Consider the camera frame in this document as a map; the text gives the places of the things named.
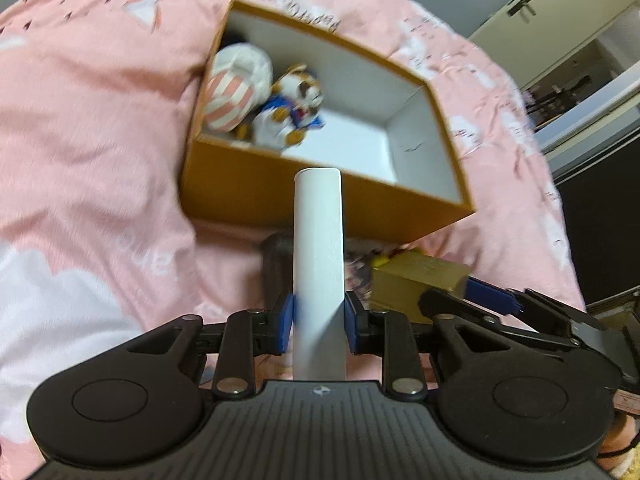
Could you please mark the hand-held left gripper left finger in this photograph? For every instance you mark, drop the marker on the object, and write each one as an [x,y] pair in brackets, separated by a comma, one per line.
[286,324]

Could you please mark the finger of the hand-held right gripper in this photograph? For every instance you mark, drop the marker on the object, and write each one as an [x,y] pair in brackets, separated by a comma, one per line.
[480,297]
[547,312]

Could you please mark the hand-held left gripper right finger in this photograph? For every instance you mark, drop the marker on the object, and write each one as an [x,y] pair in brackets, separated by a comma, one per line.
[352,327]

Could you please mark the white cylindrical tube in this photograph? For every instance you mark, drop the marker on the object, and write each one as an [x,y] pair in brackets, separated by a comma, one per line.
[320,270]

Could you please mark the small gold box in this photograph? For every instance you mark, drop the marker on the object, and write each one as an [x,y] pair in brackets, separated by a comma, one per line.
[412,285]

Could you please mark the orange cardboard box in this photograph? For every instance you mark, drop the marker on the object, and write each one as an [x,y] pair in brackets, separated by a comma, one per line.
[320,125]

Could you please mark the dark cylindrical container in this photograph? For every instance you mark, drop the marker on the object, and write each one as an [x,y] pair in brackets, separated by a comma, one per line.
[276,265]

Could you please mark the tiger plush toy blue outfit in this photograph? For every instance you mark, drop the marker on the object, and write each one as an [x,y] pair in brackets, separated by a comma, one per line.
[292,110]

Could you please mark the white pink striped plush toy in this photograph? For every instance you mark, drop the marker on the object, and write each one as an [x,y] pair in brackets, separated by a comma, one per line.
[235,87]

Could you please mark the pink printed blanket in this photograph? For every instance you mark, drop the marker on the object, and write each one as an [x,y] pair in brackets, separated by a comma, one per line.
[95,135]

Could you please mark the white wardrobe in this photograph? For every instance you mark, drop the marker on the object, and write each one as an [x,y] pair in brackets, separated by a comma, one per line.
[565,25]

